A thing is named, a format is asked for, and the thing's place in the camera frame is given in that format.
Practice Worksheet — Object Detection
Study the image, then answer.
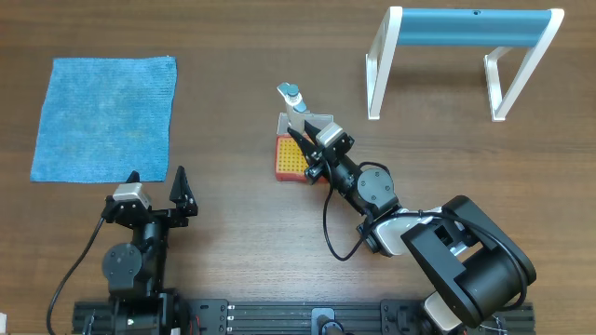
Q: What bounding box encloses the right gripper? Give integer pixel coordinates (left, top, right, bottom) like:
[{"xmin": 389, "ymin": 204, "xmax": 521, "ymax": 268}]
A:
[{"xmin": 286, "ymin": 119, "xmax": 356, "ymax": 184}]

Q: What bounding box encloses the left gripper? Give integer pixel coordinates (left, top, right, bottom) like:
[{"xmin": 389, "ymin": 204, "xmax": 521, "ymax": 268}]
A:
[{"xmin": 101, "ymin": 165, "xmax": 199, "ymax": 230}]

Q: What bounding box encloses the white pipette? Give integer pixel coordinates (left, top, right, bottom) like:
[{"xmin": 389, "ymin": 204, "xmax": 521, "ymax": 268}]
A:
[{"xmin": 277, "ymin": 82, "xmax": 311, "ymax": 135}]

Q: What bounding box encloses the red and yellow tip box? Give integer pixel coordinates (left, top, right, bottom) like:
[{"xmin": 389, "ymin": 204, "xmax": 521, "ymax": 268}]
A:
[{"xmin": 273, "ymin": 111, "xmax": 335, "ymax": 183}]

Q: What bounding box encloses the blue cloth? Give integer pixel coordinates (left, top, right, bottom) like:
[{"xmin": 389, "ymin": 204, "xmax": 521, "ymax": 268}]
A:
[{"xmin": 29, "ymin": 56, "xmax": 179, "ymax": 184}]

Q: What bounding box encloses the white and blue stand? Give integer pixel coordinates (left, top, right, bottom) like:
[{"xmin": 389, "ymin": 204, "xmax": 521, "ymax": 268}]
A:
[{"xmin": 365, "ymin": 6, "xmax": 566, "ymax": 123}]

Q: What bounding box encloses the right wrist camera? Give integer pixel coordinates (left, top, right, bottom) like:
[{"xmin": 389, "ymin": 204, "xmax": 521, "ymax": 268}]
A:
[{"xmin": 315, "ymin": 121, "xmax": 346, "ymax": 148}]

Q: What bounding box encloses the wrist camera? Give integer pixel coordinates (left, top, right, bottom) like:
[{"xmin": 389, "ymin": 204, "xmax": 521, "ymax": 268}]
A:
[
  {"xmin": 315, "ymin": 121, "xmax": 346, "ymax": 148},
  {"xmin": 112, "ymin": 181, "xmax": 152, "ymax": 209}
]

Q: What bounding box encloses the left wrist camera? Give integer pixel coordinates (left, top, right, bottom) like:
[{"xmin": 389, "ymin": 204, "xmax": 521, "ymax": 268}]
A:
[{"xmin": 112, "ymin": 181, "xmax": 152, "ymax": 209}]

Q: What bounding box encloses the black cable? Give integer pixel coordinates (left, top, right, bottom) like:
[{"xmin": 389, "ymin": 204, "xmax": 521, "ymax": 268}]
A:
[
  {"xmin": 46, "ymin": 216, "xmax": 106, "ymax": 335},
  {"xmin": 321, "ymin": 160, "xmax": 393, "ymax": 262}
]

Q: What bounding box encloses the mounting rail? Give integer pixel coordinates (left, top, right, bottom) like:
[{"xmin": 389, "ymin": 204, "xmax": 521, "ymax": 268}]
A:
[{"xmin": 72, "ymin": 300, "xmax": 536, "ymax": 335}]

